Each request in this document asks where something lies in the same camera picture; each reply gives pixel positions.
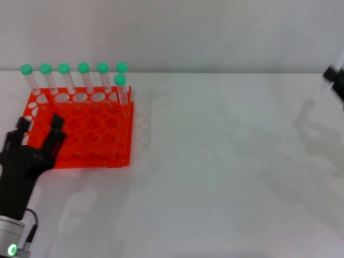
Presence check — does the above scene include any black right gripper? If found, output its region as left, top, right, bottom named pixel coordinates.
left=321, top=63, right=344, bottom=111

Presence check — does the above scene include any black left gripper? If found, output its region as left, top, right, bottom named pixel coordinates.
left=0, top=113, right=67, bottom=221

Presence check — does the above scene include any orange-red test tube rack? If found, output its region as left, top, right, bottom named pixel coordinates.
left=20, top=85, right=134, bottom=169

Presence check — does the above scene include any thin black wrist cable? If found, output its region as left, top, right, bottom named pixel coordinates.
left=24, top=208, right=39, bottom=243

